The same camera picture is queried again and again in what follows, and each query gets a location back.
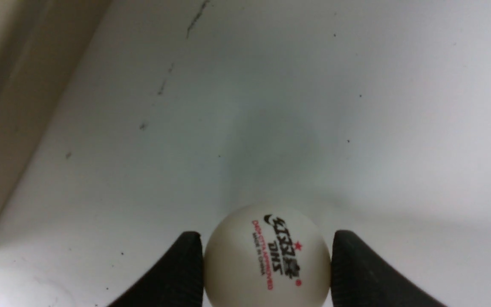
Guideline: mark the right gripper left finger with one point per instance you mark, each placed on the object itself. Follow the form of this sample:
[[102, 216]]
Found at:
[[176, 280]]

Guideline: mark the taupe plastic bin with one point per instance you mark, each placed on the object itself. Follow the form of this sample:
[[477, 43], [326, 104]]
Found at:
[[41, 44]]

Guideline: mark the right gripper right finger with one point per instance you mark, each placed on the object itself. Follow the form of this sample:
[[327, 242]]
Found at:
[[362, 278]]

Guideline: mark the white ball with red logo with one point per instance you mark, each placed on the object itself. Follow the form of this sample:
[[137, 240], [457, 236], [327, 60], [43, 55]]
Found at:
[[266, 256]]

